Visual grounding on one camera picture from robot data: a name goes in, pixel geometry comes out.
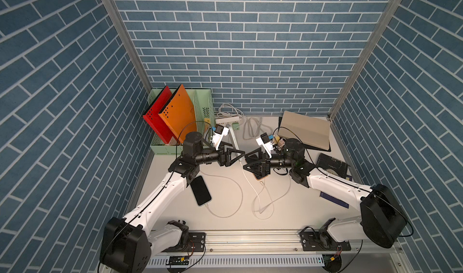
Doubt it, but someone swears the white power strip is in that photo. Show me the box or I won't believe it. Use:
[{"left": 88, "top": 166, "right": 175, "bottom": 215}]
[{"left": 215, "top": 116, "right": 241, "bottom": 126}]

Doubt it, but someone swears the white coiled power cord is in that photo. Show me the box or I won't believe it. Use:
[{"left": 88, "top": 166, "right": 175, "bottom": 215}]
[{"left": 216, "top": 103, "right": 274, "bottom": 140}]

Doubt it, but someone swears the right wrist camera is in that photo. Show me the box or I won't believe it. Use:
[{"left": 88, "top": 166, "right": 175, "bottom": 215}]
[{"left": 256, "top": 133, "right": 274, "bottom": 158}]

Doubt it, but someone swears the orange file folder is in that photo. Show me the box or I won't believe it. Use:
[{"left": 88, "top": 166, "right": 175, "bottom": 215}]
[{"left": 158, "top": 85, "right": 197, "bottom": 143}]

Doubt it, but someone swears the dark blue booklet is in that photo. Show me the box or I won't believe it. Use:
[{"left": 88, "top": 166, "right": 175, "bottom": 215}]
[{"left": 314, "top": 175, "right": 356, "bottom": 209}]

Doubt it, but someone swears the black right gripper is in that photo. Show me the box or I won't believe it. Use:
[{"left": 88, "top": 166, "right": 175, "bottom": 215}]
[{"left": 245, "top": 148, "right": 294, "bottom": 178}]

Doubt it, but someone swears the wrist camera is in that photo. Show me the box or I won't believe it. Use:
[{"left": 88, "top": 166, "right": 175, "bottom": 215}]
[
  {"left": 256, "top": 133, "right": 274, "bottom": 158},
  {"left": 212, "top": 124, "right": 229, "bottom": 151}
]

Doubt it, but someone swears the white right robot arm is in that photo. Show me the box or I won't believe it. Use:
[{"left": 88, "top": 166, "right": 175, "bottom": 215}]
[{"left": 243, "top": 138, "right": 409, "bottom": 248}]

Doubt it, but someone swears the green mesh file organizer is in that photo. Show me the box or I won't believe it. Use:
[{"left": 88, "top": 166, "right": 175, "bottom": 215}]
[{"left": 148, "top": 89, "right": 215, "bottom": 155}]

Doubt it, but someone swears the black book gold emblem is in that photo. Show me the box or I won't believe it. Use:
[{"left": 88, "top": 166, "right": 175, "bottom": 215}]
[{"left": 317, "top": 154, "right": 353, "bottom": 181}]

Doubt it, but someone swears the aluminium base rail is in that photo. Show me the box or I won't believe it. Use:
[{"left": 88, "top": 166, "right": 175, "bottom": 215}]
[{"left": 135, "top": 229, "right": 411, "bottom": 273}]

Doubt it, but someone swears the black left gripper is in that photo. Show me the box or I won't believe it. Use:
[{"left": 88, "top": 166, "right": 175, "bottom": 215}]
[{"left": 192, "top": 141, "right": 242, "bottom": 168}]

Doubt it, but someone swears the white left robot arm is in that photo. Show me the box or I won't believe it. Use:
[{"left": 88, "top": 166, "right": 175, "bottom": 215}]
[{"left": 99, "top": 131, "right": 245, "bottom": 273}]

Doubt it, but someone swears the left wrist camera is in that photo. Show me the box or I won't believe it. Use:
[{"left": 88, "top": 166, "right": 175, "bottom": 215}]
[{"left": 212, "top": 124, "right": 229, "bottom": 151}]

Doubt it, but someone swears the red file folder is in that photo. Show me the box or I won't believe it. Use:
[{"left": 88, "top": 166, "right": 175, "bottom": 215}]
[{"left": 143, "top": 86, "right": 175, "bottom": 145}]

